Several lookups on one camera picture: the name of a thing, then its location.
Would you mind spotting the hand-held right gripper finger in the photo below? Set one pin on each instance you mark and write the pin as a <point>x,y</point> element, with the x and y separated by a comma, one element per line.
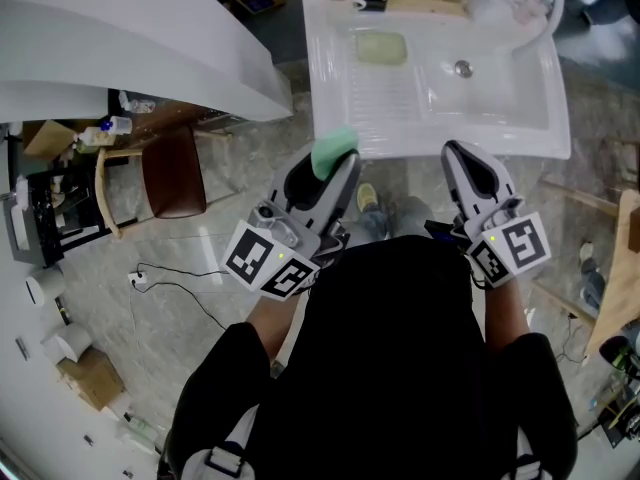
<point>451,168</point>
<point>502,180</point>

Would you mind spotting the small white cup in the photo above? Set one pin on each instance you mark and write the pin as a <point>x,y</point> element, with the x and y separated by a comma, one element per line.
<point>358,3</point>

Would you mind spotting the black and green device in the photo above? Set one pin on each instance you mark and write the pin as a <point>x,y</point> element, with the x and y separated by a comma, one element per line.
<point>620,355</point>

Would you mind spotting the person's right forearm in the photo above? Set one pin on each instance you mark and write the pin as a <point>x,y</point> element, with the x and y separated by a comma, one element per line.
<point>505,313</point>

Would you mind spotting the metal sink drain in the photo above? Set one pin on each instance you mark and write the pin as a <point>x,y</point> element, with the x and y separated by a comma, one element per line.
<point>463,68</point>

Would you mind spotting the person's left forearm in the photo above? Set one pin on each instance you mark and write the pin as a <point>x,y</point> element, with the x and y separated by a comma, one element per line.
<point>272,323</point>

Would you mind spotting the beige folded cloth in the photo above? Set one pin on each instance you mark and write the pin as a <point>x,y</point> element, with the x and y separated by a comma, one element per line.
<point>427,0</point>

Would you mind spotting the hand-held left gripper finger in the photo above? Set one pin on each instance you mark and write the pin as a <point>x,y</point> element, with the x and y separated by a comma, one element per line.
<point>341,188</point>
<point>291,168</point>

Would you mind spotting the green bar of soap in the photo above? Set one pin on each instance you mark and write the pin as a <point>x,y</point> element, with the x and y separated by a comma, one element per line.
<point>332,150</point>

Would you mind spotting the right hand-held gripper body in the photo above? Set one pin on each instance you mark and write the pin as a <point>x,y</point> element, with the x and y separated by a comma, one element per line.
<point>520,245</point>

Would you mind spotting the white bottle blue cap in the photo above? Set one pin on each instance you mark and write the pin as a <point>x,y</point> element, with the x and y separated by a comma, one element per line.
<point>119,125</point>

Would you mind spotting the white power strip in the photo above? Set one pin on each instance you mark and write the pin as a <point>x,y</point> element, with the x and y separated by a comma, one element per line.
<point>138,279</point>

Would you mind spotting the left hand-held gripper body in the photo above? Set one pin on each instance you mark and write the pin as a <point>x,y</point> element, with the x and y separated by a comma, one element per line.
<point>280,245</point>

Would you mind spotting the person's yellow shoe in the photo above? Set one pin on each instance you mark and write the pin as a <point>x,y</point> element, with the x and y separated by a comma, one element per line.
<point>368,198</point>

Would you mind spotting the white paper roll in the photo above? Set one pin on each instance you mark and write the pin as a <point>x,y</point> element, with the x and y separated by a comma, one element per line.
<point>45,288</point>
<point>67,343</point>

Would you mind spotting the white ceramic sink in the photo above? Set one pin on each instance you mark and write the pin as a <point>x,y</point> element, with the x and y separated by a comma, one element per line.
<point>500,103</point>

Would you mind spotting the person's jeans legs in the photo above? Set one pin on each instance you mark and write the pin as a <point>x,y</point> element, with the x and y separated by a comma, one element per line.
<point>410,215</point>

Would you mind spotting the brown cardboard box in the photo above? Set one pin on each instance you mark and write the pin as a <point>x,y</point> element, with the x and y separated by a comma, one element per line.
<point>92,378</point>

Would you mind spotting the person's black top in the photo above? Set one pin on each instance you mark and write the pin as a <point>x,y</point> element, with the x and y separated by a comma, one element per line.
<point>390,358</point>

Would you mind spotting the pale green soap dish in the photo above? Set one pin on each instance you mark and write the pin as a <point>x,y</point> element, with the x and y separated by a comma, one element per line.
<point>381,49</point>

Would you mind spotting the yellow spray bottle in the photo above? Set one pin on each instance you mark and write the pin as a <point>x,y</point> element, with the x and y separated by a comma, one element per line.
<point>95,139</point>

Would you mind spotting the black metal rack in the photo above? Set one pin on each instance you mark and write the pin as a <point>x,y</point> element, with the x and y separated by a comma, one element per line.
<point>45,218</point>

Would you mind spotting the pink and white sponge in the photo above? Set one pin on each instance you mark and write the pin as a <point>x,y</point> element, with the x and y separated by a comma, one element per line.
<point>529,9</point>

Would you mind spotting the brown seat wooden chair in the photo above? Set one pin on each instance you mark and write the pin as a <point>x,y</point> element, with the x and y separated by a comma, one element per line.
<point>172,173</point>

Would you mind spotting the light wooden table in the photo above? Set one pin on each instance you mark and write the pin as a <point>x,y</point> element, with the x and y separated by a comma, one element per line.
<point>617,278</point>

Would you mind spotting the white bathtub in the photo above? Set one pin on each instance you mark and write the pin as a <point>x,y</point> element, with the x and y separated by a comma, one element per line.
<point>125,43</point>

